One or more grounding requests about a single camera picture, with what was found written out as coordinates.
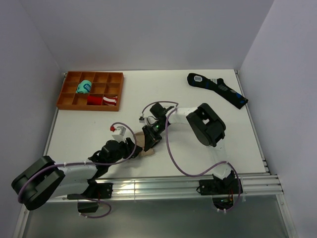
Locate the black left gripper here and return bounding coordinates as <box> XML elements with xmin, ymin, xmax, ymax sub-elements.
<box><xmin>107</xmin><ymin>137</ymin><xmax>142</xmax><ymax>166</ymax></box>

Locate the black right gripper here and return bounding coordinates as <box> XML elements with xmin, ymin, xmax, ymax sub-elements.
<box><xmin>143</xmin><ymin>121</ymin><xmax>169</xmax><ymax>152</ymax></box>

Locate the beige sock with red toe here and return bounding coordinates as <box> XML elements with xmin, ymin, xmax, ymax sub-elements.
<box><xmin>135</xmin><ymin>131</ymin><xmax>155</xmax><ymax>157</ymax></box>

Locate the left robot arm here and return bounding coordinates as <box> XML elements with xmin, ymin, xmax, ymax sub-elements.
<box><xmin>11</xmin><ymin>138</ymin><xmax>143</xmax><ymax>211</ymax></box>

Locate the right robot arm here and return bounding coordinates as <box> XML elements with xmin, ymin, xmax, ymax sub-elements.
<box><xmin>139</xmin><ymin>101</ymin><xmax>232</xmax><ymax>193</ymax></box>

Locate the rolled red white striped sock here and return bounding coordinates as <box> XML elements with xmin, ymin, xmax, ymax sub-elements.
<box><xmin>103</xmin><ymin>96</ymin><xmax>117</xmax><ymax>106</ymax></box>

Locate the orange compartment tray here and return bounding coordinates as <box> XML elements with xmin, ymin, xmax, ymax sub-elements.
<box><xmin>56</xmin><ymin>71</ymin><xmax>124</xmax><ymax>112</ymax></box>

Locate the rolled teal sock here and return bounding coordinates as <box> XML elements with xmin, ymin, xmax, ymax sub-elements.
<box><xmin>76</xmin><ymin>80</ymin><xmax>92</xmax><ymax>94</ymax></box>

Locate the black blue patterned sock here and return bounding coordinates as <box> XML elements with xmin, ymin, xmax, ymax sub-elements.
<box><xmin>187</xmin><ymin>73</ymin><xmax>248</xmax><ymax>109</ymax></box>

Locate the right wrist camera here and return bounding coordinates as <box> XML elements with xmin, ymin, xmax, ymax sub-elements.
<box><xmin>139</xmin><ymin>113</ymin><xmax>153</xmax><ymax>125</ymax></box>

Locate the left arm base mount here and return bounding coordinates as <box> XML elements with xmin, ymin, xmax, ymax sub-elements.
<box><xmin>67</xmin><ymin>182</ymin><xmax>113</xmax><ymax>214</ymax></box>

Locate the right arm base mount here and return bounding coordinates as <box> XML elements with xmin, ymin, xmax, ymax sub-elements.
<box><xmin>196</xmin><ymin>178</ymin><xmax>243</xmax><ymax>210</ymax></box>

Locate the aluminium rail frame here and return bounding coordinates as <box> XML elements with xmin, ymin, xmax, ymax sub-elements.
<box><xmin>12</xmin><ymin>70</ymin><xmax>298</xmax><ymax>238</ymax></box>

